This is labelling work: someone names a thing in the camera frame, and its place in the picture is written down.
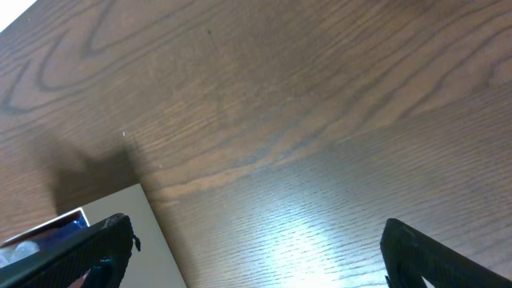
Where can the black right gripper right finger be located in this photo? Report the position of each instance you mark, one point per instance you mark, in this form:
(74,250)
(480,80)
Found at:
(413,259)

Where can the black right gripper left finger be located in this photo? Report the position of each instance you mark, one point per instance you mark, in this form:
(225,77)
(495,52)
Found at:
(74,254)

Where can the white box pink interior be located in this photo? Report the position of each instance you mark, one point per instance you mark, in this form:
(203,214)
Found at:
(151,266)

